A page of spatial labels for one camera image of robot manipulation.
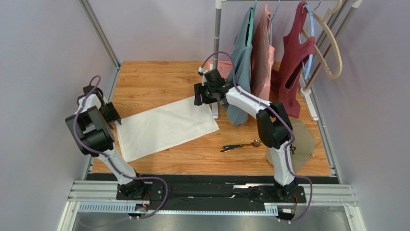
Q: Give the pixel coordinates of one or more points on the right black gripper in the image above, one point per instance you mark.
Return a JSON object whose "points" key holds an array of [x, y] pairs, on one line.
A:
{"points": [[198, 95]]}

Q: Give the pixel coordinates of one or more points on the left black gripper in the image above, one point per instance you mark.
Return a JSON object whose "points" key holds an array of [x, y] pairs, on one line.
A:
{"points": [[114, 115]]}

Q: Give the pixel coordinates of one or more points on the white cloth napkin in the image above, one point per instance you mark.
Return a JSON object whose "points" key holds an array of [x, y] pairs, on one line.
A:
{"points": [[164, 127]]}

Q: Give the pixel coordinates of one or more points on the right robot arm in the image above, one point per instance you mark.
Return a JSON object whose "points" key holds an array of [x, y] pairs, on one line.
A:
{"points": [[273, 124]]}

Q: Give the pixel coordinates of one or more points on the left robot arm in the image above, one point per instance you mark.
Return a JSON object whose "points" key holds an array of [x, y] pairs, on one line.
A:
{"points": [[91, 128]]}

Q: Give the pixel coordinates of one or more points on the pink cloth on table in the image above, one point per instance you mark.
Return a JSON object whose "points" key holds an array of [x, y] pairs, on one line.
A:
{"points": [[224, 68]]}

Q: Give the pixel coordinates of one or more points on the grey-blue hanging shirt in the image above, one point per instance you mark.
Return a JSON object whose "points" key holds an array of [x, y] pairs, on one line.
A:
{"points": [[241, 57]]}

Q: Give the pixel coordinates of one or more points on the teal hanger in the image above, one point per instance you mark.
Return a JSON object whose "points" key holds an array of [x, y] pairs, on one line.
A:
{"points": [[251, 21]]}

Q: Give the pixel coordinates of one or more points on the salmon pink hanging shirt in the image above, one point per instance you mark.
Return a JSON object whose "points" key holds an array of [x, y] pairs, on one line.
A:
{"points": [[262, 57]]}

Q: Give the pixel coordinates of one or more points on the dark red tank top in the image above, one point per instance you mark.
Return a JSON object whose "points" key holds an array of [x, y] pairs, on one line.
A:
{"points": [[285, 81]]}

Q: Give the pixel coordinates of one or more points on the light blue hanger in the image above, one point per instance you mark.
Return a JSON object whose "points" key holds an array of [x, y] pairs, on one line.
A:
{"points": [[310, 40]]}

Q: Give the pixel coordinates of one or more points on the tan baseball cap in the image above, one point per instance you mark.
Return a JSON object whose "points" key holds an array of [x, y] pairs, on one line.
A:
{"points": [[302, 148]]}

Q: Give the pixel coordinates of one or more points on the beige wooden hanger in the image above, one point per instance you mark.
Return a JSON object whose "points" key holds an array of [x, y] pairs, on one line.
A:
{"points": [[333, 43]]}

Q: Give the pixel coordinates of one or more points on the gold utensil dark handle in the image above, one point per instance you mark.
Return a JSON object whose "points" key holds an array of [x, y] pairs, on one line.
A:
{"points": [[232, 147]]}

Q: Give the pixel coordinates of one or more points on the gold fork green handle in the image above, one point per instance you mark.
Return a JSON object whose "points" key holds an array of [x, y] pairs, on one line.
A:
{"points": [[253, 143]]}

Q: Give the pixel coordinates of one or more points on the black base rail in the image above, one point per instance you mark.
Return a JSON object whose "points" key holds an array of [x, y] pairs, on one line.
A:
{"points": [[213, 193]]}

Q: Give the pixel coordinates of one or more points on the aluminium frame post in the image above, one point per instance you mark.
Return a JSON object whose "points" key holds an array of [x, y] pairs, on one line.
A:
{"points": [[93, 19]]}

